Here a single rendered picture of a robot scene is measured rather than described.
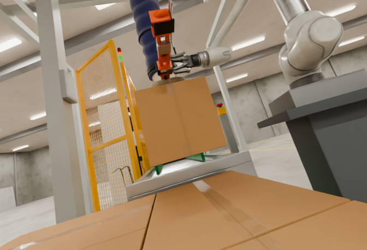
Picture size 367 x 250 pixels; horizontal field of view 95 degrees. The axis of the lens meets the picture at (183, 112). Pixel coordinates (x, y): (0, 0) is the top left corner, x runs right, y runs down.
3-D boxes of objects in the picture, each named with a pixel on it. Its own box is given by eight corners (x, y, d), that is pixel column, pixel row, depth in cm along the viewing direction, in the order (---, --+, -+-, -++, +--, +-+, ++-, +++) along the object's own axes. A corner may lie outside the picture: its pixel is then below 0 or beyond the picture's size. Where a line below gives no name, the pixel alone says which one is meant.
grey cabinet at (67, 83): (72, 104, 178) (69, 78, 184) (78, 102, 179) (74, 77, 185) (61, 97, 159) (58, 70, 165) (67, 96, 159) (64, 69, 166)
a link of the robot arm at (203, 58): (210, 60, 97) (200, 63, 97) (207, 68, 106) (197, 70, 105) (206, 47, 99) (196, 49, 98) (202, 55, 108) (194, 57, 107)
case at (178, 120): (157, 162, 138) (147, 117, 147) (203, 149, 144) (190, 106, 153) (150, 167, 80) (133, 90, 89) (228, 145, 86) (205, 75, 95)
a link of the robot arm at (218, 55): (211, 65, 99) (204, 69, 111) (235, 60, 101) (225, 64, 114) (207, 47, 97) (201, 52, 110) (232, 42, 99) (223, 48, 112)
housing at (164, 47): (158, 55, 82) (155, 47, 83) (171, 53, 83) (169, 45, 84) (157, 46, 75) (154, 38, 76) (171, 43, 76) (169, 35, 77)
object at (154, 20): (153, 37, 69) (151, 27, 70) (171, 34, 70) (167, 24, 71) (151, 22, 61) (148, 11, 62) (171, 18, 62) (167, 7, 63)
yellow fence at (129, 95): (156, 199, 300) (133, 91, 345) (161, 197, 302) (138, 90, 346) (150, 226, 187) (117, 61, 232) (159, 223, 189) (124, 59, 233)
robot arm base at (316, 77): (311, 91, 101) (307, 83, 102) (340, 78, 80) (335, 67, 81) (280, 100, 102) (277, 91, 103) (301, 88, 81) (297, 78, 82)
